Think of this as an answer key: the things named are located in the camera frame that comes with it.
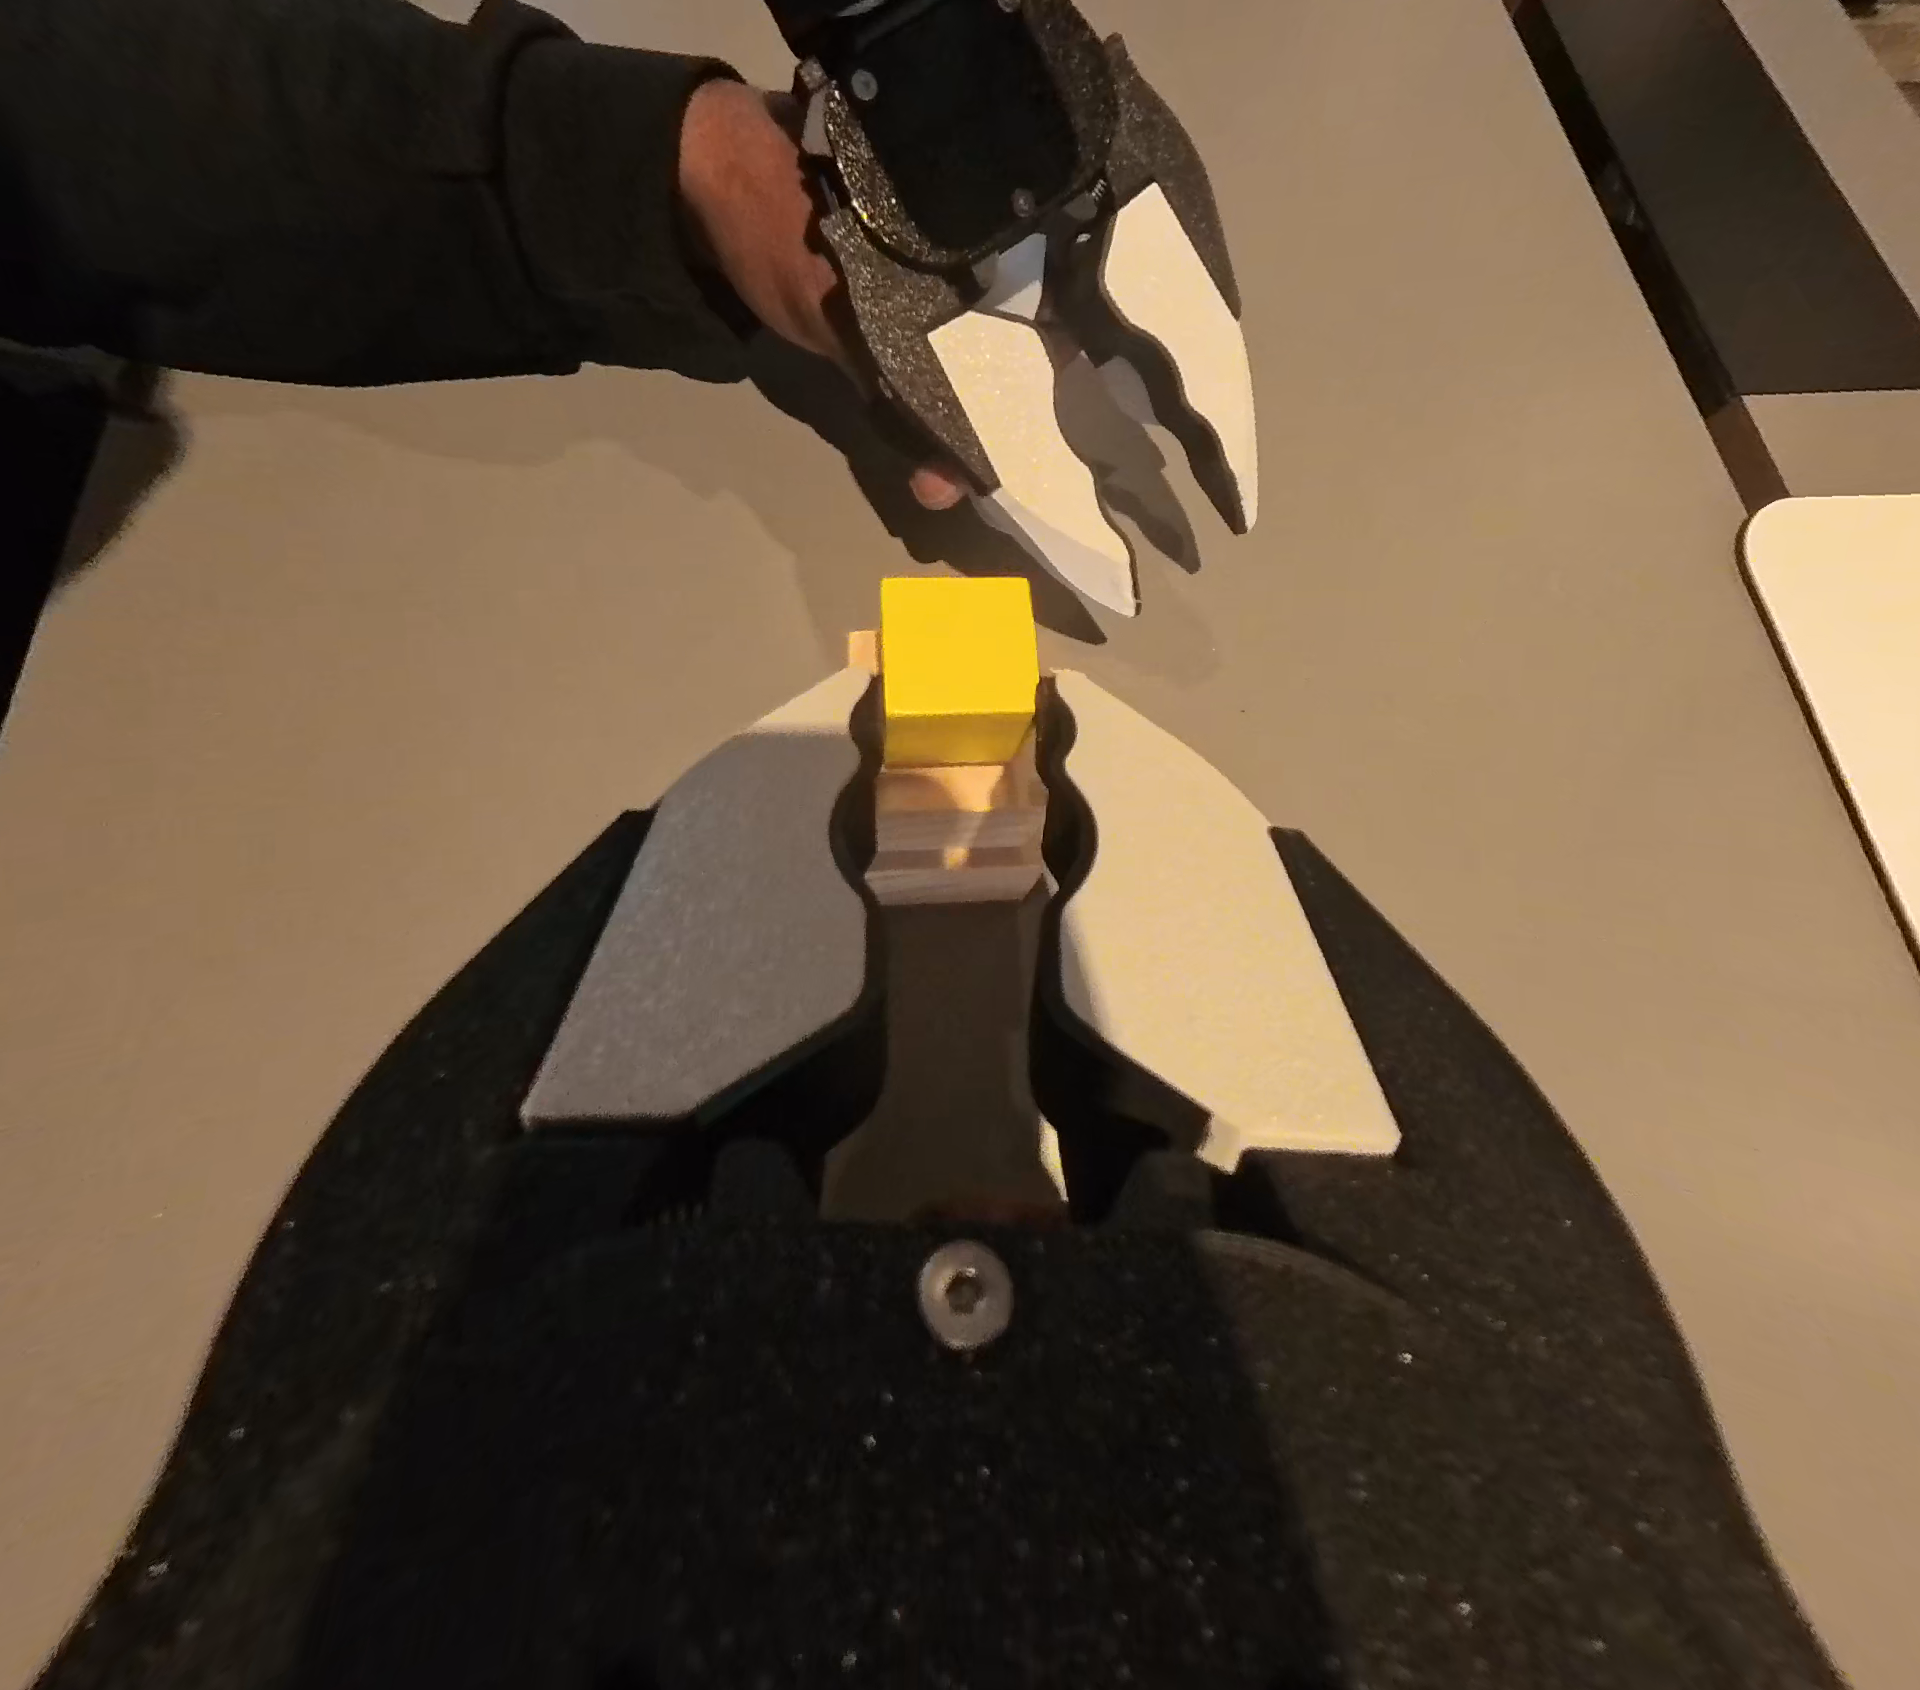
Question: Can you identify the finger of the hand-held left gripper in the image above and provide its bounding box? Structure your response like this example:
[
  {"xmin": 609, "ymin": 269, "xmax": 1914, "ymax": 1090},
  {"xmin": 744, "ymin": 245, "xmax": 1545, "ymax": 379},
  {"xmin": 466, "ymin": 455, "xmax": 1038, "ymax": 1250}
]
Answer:
[
  {"xmin": 926, "ymin": 307, "xmax": 1147, "ymax": 624},
  {"xmin": 1066, "ymin": 177, "xmax": 1260, "ymax": 544}
]

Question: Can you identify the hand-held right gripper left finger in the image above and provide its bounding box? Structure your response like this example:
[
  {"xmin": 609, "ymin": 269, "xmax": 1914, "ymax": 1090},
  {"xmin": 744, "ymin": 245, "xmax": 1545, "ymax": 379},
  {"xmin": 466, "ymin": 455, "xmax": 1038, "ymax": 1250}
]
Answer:
[{"xmin": 523, "ymin": 667, "xmax": 880, "ymax": 1127}]

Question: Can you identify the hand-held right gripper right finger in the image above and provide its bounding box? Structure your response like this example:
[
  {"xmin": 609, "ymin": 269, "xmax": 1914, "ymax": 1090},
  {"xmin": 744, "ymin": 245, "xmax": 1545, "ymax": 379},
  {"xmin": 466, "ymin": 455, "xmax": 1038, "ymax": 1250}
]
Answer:
[{"xmin": 1038, "ymin": 667, "xmax": 1406, "ymax": 1160}]

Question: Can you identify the yellow wooden cube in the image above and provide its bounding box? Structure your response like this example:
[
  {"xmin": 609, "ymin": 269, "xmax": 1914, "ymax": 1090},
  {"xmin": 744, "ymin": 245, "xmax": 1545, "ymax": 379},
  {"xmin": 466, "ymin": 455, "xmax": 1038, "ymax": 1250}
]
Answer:
[{"xmin": 880, "ymin": 575, "xmax": 1038, "ymax": 764}]

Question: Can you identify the large wooden cube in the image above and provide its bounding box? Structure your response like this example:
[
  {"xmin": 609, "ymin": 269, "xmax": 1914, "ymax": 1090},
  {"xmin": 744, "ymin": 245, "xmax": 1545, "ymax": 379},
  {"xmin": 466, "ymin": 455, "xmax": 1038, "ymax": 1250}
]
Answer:
[{"xmin": 865, "ymin": 835, "xmax": 1058, "ymax": 911}]

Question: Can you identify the medium wooden cube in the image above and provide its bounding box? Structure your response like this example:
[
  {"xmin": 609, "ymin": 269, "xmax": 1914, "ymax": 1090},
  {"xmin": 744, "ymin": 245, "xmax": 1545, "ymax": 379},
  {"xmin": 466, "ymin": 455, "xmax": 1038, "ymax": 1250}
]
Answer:
[{"xmin": 846, "ymin": 632, "xmax": 1058, "ymax": 844}]

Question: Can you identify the person's left forearm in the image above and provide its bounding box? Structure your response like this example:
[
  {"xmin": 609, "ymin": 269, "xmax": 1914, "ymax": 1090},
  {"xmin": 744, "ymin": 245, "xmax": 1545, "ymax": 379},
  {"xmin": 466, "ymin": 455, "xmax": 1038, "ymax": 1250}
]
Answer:
[{"xmin": 0, "ymin": 0, "xmax": 750, "ymax": 390}]

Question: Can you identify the person's left hand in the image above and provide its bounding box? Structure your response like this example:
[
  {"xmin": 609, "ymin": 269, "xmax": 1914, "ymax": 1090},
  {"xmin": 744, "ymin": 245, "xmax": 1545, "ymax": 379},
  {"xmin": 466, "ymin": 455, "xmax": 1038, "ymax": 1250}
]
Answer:
[{"xmin": 675, "ymin": 74, "xmax": 870, "ymax": 363}]

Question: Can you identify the wooden document stand white base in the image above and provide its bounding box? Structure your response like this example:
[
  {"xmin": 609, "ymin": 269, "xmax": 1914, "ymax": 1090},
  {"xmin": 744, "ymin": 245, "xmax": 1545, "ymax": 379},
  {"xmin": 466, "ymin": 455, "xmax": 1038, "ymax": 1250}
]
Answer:
[{"xmin": 1735, "ymin": 496, "xmax": 1920, "ymax": 956}]

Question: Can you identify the person's dark clothing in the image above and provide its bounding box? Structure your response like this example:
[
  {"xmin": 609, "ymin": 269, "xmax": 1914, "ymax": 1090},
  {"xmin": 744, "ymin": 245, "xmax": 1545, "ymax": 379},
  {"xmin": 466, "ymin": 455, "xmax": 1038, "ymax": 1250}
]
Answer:
[{"xmin": 0, "ymin": 390, "xmax": 111, "ymax": 731}]

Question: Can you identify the dark desk cable cover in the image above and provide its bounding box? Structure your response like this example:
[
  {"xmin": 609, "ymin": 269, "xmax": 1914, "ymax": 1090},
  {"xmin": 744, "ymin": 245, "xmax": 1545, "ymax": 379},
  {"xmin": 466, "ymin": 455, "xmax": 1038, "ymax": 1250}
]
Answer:
[{"xmin": 1509, "ymin": 0, "xmax": 1920, "ymax": 409}]

